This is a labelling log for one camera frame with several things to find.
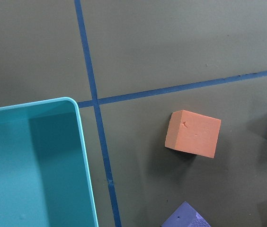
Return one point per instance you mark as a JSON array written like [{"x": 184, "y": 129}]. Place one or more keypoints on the orange foam block near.
[{"x": 193, "y": 133}]

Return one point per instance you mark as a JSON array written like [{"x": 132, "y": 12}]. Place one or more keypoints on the teal plastic bin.
[{"x": 44, "y": 171}]

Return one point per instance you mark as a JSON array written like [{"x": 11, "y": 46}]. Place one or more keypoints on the purple foam block near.
[{"x": 185, "y": 216}]

